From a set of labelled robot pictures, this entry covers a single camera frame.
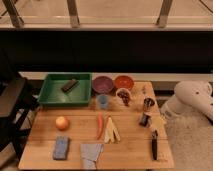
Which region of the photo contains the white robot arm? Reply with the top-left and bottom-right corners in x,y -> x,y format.
160,81 -> 213,121

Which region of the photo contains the red bowl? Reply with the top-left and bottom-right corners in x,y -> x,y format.
114,75 -> 134,90

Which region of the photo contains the purple bowl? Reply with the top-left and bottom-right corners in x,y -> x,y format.
92,76 -> 114,94

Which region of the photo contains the metal cup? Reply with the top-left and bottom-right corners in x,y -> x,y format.
143,98 -> 155,112

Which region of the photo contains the wooden cutting board table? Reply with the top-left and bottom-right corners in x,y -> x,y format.
18,82 -> 174,170

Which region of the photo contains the red chili pepper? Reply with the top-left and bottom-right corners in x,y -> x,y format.
97,114 -> 104,139

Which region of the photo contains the blue plastic cup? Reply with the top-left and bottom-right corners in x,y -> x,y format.
97,94 -> 109,109

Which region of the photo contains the grey folded cloth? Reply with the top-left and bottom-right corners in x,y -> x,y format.
80,143 -> 104,170

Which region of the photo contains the dark block in tray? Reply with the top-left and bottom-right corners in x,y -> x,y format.
61,79 -> 78,92

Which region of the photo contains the orange apple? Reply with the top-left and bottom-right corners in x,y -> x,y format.
55,116 -> 69,131

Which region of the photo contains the blue sponge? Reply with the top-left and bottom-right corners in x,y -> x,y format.
53,136 -> 70,160

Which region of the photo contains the green plastic tray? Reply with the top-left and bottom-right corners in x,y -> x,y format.
38,73 -> 92,107

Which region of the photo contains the black side chair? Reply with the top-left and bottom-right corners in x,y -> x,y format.
0,54 -> 38,158

